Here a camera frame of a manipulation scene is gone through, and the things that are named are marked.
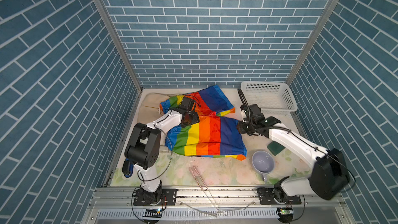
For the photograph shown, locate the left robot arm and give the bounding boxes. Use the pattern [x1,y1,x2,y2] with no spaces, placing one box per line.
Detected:
[122,96,200,201]

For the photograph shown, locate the white plastic basket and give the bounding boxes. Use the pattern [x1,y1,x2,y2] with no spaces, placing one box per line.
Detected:
[240,82,297,115]

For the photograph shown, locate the beige shorts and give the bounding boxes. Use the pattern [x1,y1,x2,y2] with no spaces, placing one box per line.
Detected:
[137,93,171,124]

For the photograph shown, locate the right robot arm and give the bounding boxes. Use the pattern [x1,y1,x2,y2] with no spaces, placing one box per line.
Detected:
[237,104,351,204]

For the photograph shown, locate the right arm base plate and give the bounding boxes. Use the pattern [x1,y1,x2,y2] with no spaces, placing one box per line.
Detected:
[256,187,302,205]

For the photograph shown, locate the pink chopstick pair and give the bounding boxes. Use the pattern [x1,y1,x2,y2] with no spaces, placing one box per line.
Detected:
[189,166,220,211]

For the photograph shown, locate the white cable duct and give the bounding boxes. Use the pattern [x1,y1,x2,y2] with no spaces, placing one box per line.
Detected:
[97,207,279,221]

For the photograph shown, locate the blue stapler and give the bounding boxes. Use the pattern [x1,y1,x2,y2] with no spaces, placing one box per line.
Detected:
[122,158,134,178]

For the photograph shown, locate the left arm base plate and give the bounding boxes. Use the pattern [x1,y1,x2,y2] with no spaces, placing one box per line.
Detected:
[133,188,178,206]

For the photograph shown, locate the aluminium front rail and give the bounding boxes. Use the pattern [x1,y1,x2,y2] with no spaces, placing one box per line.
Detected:
[88,186,347,209]

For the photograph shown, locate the lavender mug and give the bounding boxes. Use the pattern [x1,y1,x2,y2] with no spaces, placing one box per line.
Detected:
[251,150,275,182]

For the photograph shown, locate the rainbow coloured shorts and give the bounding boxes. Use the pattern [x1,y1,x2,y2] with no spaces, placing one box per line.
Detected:
[165,85,247,161]

